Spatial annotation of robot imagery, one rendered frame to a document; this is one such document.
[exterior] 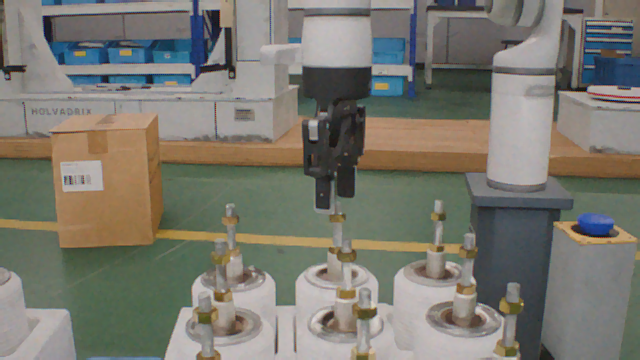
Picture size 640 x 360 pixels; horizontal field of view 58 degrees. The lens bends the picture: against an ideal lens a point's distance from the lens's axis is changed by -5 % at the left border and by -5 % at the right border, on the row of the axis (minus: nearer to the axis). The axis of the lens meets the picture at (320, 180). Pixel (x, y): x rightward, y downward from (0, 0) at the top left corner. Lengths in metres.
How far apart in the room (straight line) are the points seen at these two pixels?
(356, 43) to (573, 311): 0.37
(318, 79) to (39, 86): 2.52
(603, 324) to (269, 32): 2.00
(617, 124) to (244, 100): 1.47
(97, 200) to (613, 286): 1.22
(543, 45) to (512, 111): 0.10
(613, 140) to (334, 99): 2.00
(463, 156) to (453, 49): 6.44
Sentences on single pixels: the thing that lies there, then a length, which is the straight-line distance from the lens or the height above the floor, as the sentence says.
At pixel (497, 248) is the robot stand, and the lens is 0.93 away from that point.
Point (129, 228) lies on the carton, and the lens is 1.59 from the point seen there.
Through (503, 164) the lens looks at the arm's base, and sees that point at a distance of 0.92.
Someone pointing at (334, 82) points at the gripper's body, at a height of 0.48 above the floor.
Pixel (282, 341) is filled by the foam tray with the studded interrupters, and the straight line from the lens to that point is 0.72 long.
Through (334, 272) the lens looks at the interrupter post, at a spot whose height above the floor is 0.26.
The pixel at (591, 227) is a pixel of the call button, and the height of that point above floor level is 0.32.
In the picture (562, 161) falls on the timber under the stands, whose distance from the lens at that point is 2.42.
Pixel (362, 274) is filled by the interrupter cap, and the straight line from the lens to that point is 0.71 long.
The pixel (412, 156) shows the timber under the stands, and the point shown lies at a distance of 2.35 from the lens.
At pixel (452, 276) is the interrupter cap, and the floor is 0.25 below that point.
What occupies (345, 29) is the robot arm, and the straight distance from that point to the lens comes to 0.62.
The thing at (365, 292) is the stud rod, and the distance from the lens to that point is 0.46.
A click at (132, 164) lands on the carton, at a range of 1.55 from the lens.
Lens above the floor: 0.53
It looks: 14 degrees down
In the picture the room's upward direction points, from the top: straight up
